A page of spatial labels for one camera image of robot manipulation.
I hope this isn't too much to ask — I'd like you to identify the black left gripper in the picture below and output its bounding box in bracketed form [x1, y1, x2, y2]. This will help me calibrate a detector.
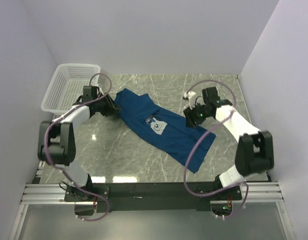
[93, 92, 121, 117]

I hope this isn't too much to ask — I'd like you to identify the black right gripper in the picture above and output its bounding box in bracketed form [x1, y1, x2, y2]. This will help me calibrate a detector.
[183, 100, 211, 129]

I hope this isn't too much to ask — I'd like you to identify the blue printed t-shirt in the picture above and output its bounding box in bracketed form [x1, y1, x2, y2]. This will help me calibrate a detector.
[114, 89, 207, 166]

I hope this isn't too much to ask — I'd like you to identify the white perforated plastic basket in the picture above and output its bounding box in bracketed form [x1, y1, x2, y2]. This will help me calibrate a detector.
[41, 63, 101, 116]

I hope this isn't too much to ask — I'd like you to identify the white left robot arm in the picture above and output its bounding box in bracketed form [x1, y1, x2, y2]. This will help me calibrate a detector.
[37, 85, 120, 201]

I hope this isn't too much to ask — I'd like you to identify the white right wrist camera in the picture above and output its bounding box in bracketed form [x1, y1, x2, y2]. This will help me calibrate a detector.
[183, 91, 198, 110]

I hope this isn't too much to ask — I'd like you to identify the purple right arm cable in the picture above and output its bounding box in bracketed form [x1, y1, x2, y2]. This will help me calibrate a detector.
[183, 79, 250, 220]

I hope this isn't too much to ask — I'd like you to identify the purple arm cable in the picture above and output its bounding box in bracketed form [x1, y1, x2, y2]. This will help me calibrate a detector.
[43, 72, 113, 222]
[183, 79, 250, 220]

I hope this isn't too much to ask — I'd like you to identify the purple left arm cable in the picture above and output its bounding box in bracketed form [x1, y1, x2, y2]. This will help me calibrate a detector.
[43, 72, 113, 222]

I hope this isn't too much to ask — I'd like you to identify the aluminium frame rail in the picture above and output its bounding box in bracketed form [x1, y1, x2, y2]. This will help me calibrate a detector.
[20, 182, 284, 205]

